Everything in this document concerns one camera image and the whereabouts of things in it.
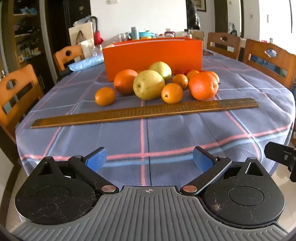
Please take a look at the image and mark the long wooden ruler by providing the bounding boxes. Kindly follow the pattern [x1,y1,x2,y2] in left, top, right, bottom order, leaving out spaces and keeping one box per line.
[31,98,260,128]

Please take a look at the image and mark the red folded umbrella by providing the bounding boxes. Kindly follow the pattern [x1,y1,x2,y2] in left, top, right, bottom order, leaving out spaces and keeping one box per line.
[92,16,104,46]

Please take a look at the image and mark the large orange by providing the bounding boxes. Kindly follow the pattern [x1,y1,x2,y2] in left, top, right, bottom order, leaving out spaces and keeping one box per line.
[188,72,219,101]
[113,69,138,95]

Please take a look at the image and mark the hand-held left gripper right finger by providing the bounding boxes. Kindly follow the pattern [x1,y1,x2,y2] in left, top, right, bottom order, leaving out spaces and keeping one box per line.
[180,146,270,196]

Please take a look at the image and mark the blue patterned bag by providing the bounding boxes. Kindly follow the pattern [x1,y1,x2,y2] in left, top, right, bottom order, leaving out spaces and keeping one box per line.
[68,56,104,73]

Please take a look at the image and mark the orange cardboard box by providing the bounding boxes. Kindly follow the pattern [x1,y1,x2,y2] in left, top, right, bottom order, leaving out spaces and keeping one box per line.
[102,37,203,82]

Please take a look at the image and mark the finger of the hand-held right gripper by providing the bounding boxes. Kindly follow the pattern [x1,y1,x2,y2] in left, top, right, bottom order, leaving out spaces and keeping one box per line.
[264,141,296,179]

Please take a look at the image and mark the green-yellow pear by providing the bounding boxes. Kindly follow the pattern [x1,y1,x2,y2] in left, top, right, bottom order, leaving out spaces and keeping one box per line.
[149,61,172,80]

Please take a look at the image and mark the white paper bag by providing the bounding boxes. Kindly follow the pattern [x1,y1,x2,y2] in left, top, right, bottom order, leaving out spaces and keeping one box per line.
[69,22,94,59]

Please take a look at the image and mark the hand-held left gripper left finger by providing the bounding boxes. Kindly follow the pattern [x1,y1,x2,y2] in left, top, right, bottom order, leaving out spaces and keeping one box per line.
[35,147,119,195]

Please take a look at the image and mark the wooden chair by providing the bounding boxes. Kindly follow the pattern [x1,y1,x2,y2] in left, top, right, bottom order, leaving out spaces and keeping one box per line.
[0,64,44,139]
[207,32,242,60]
[54,45,85,72]
[242,39,296,90]

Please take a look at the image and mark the brown cardboard carton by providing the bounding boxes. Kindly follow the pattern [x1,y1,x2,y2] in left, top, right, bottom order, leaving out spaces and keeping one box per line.
[192,31,205,42]

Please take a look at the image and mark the large yellow pear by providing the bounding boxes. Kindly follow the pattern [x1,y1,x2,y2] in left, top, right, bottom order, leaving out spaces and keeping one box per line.
[133,70,166,100]

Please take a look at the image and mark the dark wooden shelf cabinet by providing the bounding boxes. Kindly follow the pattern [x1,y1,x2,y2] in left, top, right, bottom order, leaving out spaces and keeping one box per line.
[6,0,49,77]

